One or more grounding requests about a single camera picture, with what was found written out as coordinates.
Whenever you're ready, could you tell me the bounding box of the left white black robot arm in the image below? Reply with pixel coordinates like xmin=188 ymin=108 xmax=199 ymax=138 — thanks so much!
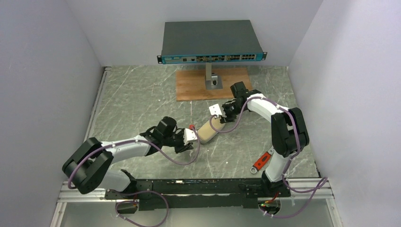
xmin=62 ymin=116 xmax=199 ymax=195

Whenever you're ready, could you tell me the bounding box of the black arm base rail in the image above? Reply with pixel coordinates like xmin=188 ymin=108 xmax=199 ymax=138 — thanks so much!
xmin=105 ymin=178 xmax=291 ymax=211

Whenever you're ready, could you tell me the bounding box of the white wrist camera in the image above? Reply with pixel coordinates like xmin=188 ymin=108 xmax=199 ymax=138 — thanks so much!
xmin=209 ymin=104 xmax=224 ymax=117
xmin=183 ymin=124 xmax=198 ymax=145

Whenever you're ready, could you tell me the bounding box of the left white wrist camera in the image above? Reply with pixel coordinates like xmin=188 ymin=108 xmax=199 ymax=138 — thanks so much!
xmin=183 ymin=124 xmax=198 ymax=145

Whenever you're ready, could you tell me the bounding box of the wooden base board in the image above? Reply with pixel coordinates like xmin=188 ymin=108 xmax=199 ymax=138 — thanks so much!
xmin=176 ymin=68 xmax=253 ymax=101

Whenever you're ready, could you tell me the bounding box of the beige umbrella case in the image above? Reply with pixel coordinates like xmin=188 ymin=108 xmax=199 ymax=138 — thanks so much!
xmin=197 ymin=118 xmax=225 ymax=144

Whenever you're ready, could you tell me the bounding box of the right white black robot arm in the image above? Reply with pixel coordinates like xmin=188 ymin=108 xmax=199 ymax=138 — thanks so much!
xmin=220 ymin=82 xmax=309 ymax=194

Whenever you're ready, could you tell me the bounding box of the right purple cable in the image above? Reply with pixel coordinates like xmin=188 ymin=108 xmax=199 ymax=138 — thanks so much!
xmin=209 ymin=96 xmax=328 ymax=219

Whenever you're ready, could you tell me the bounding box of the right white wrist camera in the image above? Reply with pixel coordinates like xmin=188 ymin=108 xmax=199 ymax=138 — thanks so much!
xmin=209 ymin=104 xmax=224 ymax=117

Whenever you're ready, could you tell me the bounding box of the teal grey network switch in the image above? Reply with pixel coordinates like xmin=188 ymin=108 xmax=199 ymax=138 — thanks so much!
xmin=157 ymin=20 xmax=267 ymax=64

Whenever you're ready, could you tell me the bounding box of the grey metal stand post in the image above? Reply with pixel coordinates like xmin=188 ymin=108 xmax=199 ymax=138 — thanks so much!
xmin=205 ymin=62 xmax=223 ymax=90

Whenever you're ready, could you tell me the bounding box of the red handled adjustable wrench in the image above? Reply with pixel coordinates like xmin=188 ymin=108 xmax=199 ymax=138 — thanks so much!
xmin=250 ymin=147 xmax=275 ymax=174

